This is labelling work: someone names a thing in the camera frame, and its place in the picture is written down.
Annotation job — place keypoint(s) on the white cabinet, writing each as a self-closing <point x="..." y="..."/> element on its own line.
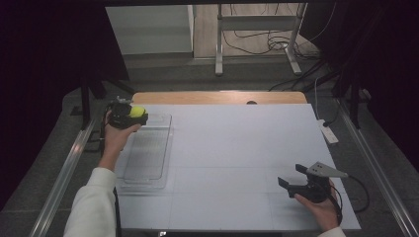
<point x="148" y="29"/>

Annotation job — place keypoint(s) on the white power strip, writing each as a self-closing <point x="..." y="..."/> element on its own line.
<point x="328" y="133"/>

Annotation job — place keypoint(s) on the clear plastic container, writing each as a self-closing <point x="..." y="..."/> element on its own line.
<point x="150" y="154"/>

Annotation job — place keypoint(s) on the white desk frame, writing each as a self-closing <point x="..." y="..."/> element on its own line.
<point x="260" y="23"/>

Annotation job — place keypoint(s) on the white table board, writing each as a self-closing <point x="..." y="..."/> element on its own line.
<point x="224" y="184"/>

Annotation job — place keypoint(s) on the person's right hand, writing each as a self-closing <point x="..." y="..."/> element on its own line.
<point x="324" y="214"/>

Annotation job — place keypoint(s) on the black metal stand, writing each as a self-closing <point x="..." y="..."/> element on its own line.
<point x="355" y="102"/>
<point x="86" y="98"/>

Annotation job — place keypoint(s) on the metal floor rail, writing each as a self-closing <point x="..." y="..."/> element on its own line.
<point x="64" y="177"/>
<point x="378" y="171"/>

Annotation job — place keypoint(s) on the yellow tennis ball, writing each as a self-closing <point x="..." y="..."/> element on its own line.
<point x="137" y="111"/>

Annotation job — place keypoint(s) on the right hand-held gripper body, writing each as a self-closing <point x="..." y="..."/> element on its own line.
<point x="314" y="191"/>

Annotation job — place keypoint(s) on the black floor bracket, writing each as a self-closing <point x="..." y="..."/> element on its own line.
<point x="92" y="144"/>

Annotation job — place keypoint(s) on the person's left hand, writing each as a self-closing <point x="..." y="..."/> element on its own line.
<point x="115" y="140"/>

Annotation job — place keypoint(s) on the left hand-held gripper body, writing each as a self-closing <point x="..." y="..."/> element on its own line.
<point x="118" y="115"/>

